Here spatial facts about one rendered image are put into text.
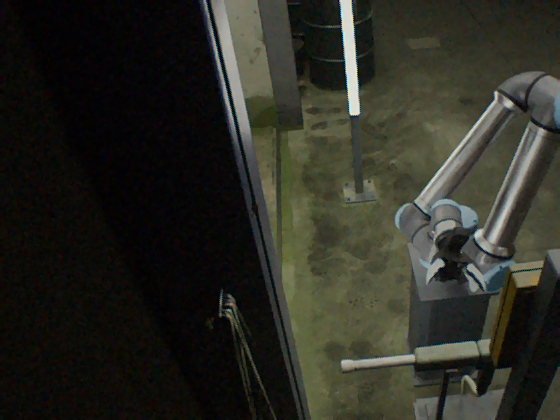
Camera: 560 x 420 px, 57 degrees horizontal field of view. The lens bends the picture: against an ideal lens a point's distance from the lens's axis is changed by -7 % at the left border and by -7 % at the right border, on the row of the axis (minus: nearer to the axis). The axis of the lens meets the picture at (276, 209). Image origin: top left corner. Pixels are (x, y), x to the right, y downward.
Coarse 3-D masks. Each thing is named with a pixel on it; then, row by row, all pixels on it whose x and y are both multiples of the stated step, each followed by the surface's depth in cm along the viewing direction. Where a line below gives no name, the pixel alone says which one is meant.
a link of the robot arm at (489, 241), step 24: (528, 96) 152; (552, 96) 145; (552, 120) 147; (528, 144) 155; (552, 144) 151; (528, 168) 157; (504, 192) 165; (528, 192) 160; (504, 216) 167; (480, 240) 176; (504, 240) 171; (480, 264) 176; (504, 264) 172
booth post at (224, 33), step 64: (64, 0) 57; (128, 0) 57; (192, 0) 57; (64, 64) 62; (128, 64) 62; (192, 64) 62; (128, 128) 68; (192, 128) 68; (128, 192) 75; (192, 192) 75; (256, 192) 88; (192, 256) 83; (256, 256) 83; (192, 320) 94; (256, 320) 94; (256, 384) 109
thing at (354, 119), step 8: (352, 120) 308; (352, 128) 312; (352, 136) 316; (352, 144) 321; (360, 144) 319; (360, 152) 323; (360, 160) 327; (360, 168) 331; (360, 176) 335; (360, 184) 339; (360, 192) 343
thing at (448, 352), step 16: (416, 352) 126; (432, 352) 125; (448, 352) 124; (464, 352) 123; (480, 352) 123; (352, 368) 126; (368, 368) 126; (416, 368) 126; (432, 368) 125; (480, 384) 133
